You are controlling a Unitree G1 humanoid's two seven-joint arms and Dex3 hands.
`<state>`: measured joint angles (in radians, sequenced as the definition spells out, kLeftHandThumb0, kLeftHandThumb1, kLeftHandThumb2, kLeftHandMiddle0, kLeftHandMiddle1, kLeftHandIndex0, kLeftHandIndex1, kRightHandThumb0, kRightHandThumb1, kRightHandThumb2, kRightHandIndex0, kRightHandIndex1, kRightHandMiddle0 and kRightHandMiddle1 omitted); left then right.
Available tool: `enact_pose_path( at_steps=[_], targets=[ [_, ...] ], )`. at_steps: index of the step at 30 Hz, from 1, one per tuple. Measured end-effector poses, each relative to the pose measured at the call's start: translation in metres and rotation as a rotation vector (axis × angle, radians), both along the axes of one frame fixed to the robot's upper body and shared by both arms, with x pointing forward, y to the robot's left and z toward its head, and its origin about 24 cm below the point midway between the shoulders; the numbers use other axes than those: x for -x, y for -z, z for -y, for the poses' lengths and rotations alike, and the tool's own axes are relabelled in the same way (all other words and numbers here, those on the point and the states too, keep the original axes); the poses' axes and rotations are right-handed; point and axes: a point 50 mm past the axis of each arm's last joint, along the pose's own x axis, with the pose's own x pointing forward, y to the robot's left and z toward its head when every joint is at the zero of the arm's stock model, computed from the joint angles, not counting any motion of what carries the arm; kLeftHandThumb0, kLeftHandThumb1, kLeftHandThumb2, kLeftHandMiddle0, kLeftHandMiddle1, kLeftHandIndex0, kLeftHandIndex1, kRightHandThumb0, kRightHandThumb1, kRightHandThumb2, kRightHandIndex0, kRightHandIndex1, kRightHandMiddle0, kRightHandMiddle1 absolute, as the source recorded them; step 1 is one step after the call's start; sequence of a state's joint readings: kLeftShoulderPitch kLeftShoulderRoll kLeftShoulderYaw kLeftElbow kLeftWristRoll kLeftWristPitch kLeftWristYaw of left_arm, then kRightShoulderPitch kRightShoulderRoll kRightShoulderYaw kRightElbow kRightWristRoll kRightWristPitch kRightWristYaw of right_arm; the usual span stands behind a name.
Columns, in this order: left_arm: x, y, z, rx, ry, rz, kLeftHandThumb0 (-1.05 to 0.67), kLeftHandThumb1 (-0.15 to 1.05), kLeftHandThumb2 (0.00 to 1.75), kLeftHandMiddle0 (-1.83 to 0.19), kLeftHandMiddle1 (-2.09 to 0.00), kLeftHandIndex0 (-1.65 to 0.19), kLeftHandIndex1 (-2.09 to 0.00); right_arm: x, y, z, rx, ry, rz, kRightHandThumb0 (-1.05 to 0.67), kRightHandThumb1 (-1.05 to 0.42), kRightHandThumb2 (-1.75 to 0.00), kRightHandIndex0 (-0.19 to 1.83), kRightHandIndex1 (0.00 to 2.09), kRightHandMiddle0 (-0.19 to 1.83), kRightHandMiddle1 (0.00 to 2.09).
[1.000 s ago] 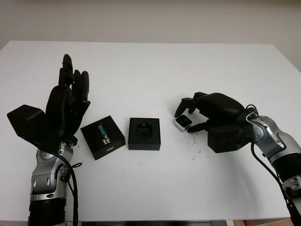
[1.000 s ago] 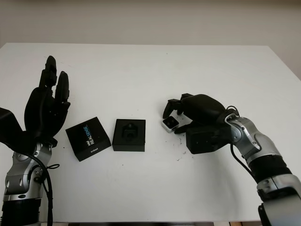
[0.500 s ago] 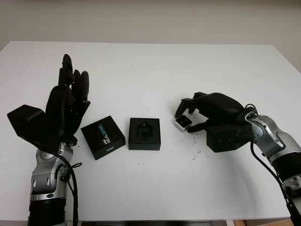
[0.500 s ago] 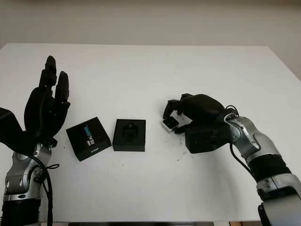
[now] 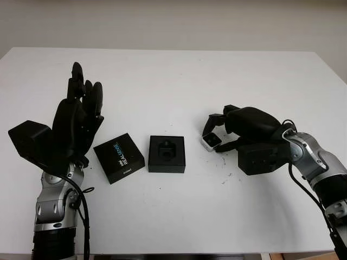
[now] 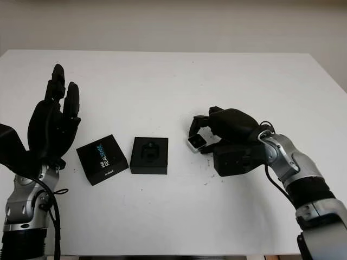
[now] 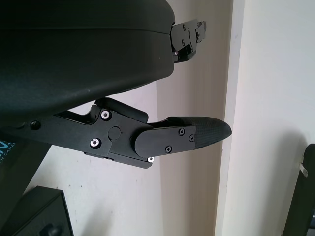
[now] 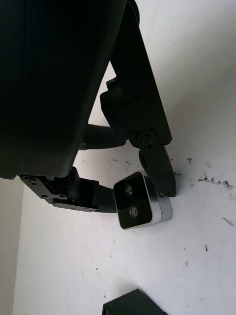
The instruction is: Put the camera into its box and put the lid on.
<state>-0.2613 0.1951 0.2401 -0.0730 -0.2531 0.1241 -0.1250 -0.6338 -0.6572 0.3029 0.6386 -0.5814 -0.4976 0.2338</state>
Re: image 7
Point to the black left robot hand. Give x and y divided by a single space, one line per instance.
73 61

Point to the black camera box base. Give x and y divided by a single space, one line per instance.
37 214

